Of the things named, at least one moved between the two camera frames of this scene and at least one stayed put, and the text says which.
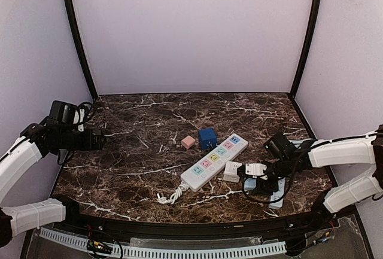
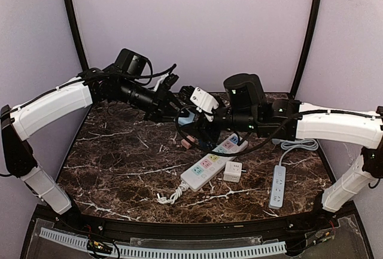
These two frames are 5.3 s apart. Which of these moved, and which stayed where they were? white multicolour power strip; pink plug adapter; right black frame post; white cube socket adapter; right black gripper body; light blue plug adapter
Moved: right black gripper body; light blue plug adapter
Stayed: right black frame post; white multicolour power strip; pink plug adapter; white cube socket adapter
